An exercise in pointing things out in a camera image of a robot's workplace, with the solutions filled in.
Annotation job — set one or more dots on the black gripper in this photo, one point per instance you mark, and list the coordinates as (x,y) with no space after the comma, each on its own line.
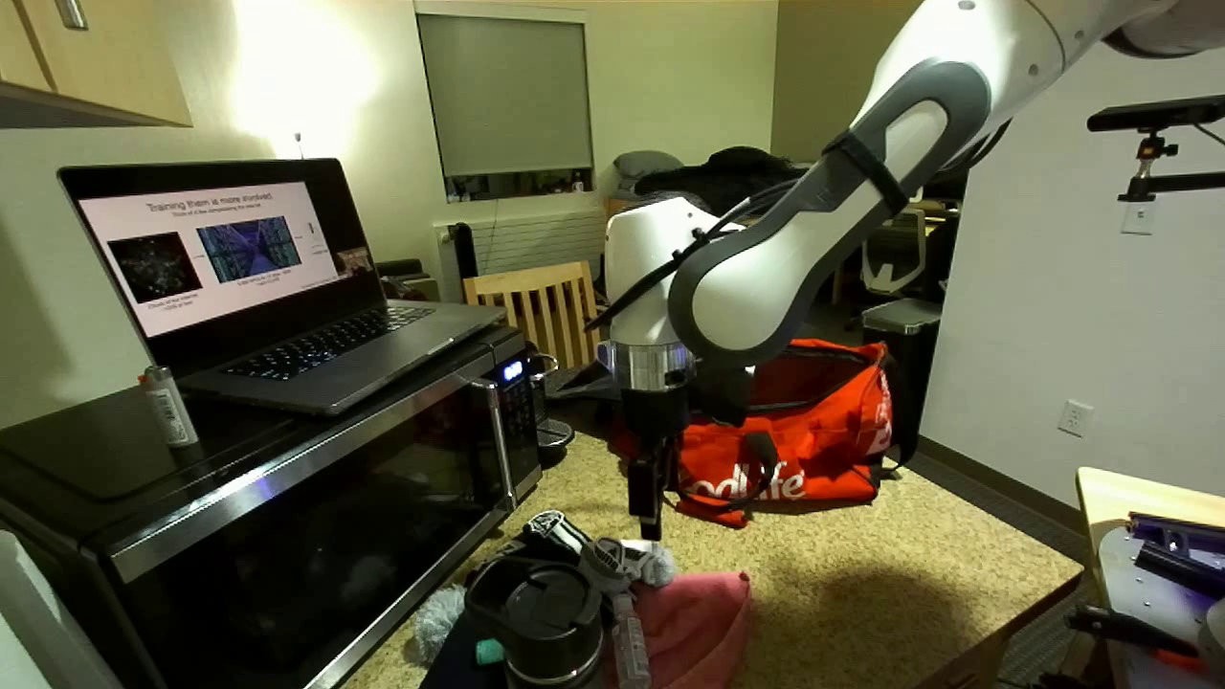
(648,426)

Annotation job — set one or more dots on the white grey printed sock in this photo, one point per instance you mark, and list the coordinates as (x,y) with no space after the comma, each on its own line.
(653,559)

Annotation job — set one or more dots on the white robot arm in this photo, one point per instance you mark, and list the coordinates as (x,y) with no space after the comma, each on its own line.
(766,253)

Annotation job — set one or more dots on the red duffel bag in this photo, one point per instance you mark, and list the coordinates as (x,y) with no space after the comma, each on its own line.
(819,447)

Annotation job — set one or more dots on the dark bag pile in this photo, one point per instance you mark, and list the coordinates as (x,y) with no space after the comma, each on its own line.
(731,175)

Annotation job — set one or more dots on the navy white-striped garment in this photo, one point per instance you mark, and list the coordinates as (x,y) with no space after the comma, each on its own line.
(577,539)

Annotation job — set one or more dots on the black coffee maker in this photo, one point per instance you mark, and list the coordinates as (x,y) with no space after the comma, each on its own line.
(557,435)

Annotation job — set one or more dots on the pink cloth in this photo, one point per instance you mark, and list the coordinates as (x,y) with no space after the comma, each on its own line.
(695,632)

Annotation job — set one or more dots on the clear plastic bottle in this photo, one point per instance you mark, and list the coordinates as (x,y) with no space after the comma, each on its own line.
(631,643)

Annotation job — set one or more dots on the wooden slat-back chair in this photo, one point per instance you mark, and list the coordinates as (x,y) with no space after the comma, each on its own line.
(537,313)

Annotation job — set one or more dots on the black steel microwave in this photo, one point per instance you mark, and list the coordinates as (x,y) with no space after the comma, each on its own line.
(320,539)

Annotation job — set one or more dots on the grey office chair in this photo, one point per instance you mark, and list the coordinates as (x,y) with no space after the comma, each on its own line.
(900,273)

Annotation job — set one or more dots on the window with grey blind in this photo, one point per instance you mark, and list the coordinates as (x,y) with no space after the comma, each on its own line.
(502,101)

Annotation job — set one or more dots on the light wooden table top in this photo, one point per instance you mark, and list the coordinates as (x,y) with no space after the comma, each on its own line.
(1122,509)

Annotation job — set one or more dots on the small white spray bottle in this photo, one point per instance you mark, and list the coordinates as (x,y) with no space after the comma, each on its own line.
(170,407)

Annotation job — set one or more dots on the open black laptop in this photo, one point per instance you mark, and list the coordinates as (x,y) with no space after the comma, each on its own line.
(233,253)

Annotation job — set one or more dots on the black clamp tools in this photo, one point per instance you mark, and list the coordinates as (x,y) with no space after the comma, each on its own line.
(1181,550)

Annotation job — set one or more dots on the white wall outlet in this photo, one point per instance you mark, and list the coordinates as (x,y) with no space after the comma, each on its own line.
(1076,418)

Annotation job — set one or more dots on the black camera on mount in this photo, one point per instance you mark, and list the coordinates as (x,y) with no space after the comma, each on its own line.
(1155,115)

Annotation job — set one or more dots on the light wood wall cabinet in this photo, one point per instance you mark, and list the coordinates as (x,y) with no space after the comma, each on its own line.
(90,58)

